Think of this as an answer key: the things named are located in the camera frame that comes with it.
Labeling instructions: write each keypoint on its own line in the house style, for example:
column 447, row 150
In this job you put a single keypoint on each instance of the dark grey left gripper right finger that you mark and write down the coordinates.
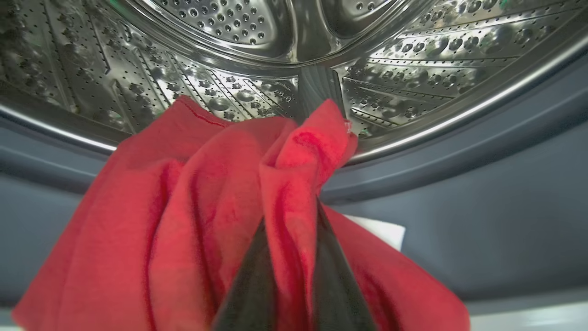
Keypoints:
column 337, row 289

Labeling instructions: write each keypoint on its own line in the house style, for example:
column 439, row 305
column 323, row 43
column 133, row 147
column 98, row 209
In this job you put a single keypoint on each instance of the stainless steel washer drum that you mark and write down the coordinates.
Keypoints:
column 413, row 55

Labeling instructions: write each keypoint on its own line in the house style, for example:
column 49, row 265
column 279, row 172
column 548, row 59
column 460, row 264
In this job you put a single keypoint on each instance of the red and white garment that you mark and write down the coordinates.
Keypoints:
column 193, row 220

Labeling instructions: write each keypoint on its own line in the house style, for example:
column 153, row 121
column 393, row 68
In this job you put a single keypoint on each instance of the grey rubber door gasket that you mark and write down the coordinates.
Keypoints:
column 482, row 202

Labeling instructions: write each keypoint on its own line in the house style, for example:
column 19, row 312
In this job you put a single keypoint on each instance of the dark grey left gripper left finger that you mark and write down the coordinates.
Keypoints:
column 255, row 294

